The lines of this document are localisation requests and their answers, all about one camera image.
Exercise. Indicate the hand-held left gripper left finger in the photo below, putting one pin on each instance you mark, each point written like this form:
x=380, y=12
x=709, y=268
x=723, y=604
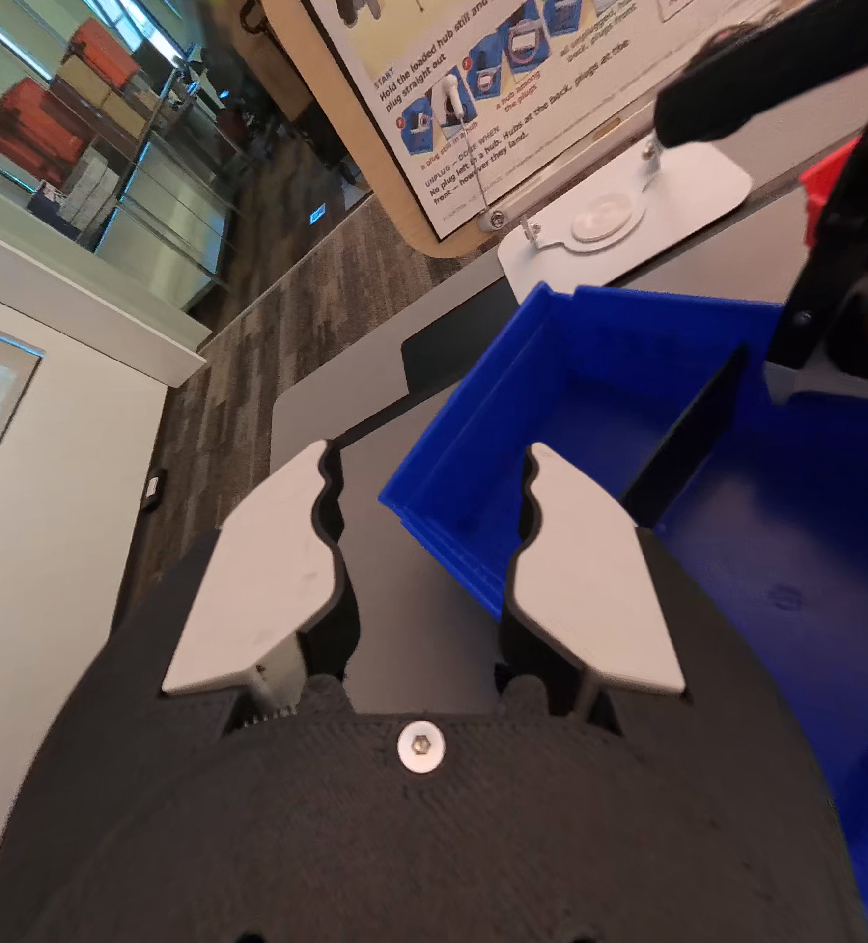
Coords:
x=257, y=574

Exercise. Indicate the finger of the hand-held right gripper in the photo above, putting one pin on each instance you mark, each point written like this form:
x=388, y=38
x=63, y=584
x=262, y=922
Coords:
x=787, y=383

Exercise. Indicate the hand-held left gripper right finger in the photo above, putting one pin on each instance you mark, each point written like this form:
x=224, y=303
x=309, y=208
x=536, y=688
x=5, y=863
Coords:
x=596, y=589

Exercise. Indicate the red plastic bin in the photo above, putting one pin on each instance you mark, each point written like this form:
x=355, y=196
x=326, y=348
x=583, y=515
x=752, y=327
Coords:
x=824, y=191

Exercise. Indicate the blue plastic bin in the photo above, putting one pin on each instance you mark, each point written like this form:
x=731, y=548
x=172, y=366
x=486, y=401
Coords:
x=773, y=516

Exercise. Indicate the black bin divider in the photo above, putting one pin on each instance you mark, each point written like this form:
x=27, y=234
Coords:
x=691, y=442

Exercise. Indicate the white stand base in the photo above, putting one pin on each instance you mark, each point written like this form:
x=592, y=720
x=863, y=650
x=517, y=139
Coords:
x=699, y=184

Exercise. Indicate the wooden board stand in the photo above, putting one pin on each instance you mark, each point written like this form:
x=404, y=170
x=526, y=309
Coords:
x=366, y=147

